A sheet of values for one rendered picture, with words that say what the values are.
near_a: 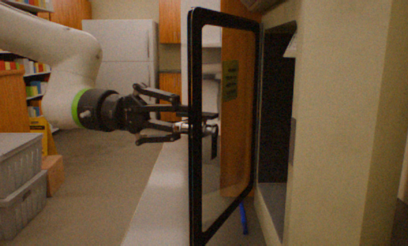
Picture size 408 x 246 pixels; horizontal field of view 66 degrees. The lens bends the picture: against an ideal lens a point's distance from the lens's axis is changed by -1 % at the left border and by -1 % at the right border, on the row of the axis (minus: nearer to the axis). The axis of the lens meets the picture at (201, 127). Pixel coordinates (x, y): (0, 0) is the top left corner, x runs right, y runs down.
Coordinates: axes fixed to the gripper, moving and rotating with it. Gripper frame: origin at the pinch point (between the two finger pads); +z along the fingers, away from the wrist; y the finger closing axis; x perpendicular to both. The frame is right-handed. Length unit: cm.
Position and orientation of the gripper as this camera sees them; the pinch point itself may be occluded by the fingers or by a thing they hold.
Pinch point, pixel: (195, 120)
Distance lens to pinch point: 59.2
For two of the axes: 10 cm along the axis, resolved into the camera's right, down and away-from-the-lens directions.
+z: 8.9, 1.1, -4.4
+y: 0.0, -9.7, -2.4
